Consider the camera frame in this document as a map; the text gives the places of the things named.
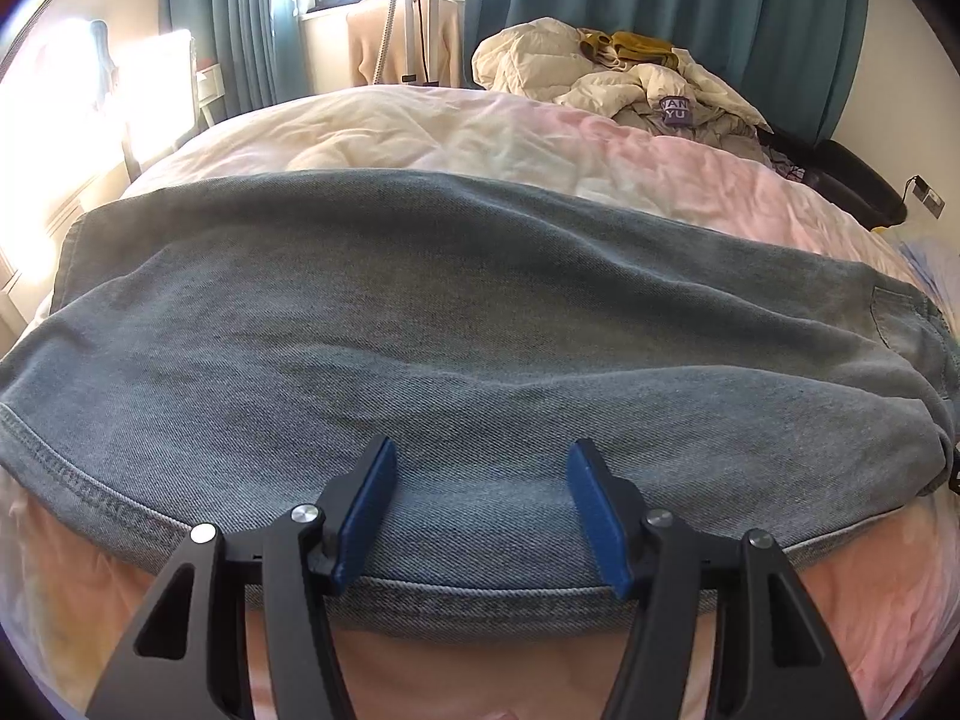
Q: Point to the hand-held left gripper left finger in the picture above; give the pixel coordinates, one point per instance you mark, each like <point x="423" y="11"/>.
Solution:
<point x="367" y="517"/>

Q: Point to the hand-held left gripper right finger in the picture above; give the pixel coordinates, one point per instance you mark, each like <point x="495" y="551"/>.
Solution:
<point x="596" y="517"/>

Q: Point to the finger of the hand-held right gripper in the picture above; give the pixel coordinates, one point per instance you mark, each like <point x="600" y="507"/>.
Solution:
<point x="956" y="472"/>

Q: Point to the blue denim jeans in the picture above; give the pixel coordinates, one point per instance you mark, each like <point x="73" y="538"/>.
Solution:
<point x="450" y="315"/>

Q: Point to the light blue pillow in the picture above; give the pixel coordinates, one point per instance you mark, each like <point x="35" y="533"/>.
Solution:
<point x="937" y="255"/>

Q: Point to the pastel pink duvet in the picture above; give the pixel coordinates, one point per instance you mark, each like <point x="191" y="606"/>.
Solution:
<point x="487" y="135"/>

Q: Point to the grey garment with purple label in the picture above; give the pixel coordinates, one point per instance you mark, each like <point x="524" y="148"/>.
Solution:
<point x="712" y="124"/>

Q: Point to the white desk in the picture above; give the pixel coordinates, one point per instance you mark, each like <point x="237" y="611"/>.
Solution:
<point x="210" y="82"/>

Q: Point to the cream puffer jacket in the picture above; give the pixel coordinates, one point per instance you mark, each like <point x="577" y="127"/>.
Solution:
<point x="525" y="60"/>

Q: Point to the mustard yellow garment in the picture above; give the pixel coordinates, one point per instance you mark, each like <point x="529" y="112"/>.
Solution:
<point x="637" y="45"/>

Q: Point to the beige sweater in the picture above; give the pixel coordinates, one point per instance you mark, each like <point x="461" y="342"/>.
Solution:
<point x="448" y="45"/>

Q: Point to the garment steamer stand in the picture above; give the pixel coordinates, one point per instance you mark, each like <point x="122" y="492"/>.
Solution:
<point x="411" y="30"/>

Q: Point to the narrow teal curtain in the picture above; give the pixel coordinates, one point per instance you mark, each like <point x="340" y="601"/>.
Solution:
<point x="232" y="22"/>

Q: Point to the grey hanging cloth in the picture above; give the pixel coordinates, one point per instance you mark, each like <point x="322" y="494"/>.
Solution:
<point x="101" y="37"/>

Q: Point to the wall socket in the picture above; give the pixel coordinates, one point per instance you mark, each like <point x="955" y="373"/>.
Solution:
<point x="934" y="200"/>

